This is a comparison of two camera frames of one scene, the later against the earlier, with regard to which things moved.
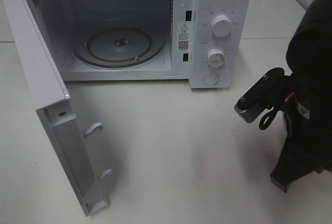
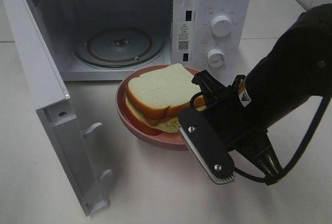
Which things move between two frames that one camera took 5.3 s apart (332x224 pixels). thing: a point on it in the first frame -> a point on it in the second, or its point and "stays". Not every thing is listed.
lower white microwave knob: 216,57 stays
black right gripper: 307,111 -> 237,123
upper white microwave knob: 221,26 stays
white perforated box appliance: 49,94 stays
